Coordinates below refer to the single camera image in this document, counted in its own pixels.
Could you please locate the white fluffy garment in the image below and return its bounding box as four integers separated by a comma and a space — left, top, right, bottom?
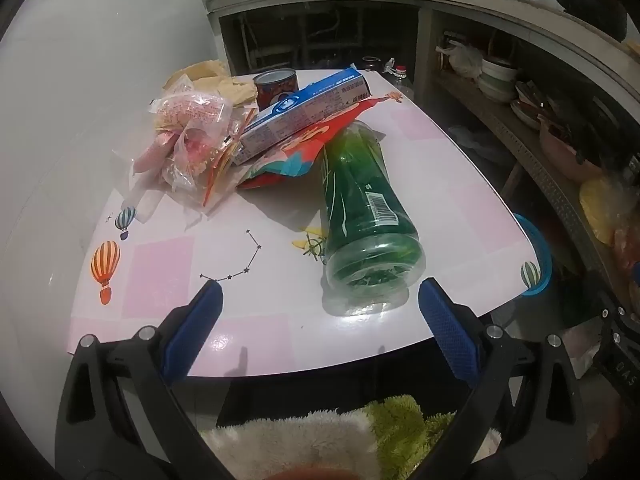
200, 407, 376, 480

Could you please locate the beige crumpled paper bag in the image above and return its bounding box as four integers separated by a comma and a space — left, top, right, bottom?
164, 59, 258, 108

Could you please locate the clear plastic wrapper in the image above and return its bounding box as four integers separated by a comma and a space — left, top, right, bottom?
112, 110, 261, 231

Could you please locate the blue mesh wastebasket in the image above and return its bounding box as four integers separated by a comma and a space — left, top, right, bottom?
512, 212, 555, 301

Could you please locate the green plastic bottle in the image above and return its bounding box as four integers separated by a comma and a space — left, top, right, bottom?
317, 121, 426, 317

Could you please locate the pink bubble wrap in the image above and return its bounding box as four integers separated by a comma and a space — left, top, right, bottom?
150, 91, 236, 133

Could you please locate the wooden shelf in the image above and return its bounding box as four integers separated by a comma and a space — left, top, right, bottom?
432, 67, 616, 281

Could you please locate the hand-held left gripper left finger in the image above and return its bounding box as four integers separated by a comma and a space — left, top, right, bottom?
55, 279, 224, 480

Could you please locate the red tin can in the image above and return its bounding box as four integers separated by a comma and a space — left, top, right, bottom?
252, 70, 300, 112

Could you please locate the stack of dishes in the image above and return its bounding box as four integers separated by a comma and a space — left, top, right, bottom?
510, 80, 556, 128

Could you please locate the white plastic bag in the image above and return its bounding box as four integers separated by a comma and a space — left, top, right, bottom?
435, 40, 483, 79

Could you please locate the red snack bag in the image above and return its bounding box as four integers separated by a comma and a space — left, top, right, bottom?
236, 91, 405, 191

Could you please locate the pink basin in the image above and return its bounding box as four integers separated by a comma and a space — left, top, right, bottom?
537, 120, 603, 183

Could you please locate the stack of white bowls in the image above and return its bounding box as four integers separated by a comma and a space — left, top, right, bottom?
477, 57, 518, 103

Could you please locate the cooking oil bottle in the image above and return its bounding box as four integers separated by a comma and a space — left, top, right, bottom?
382, 57, 416, 101

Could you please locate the yellow bag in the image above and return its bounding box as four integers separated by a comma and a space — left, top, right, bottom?
579, 175, 626, 246

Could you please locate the blue toothpaste box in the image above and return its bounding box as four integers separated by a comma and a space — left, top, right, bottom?
231, 67, 372, 167

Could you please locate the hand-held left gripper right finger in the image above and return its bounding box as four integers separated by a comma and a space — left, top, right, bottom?
418, 276, 586, 480

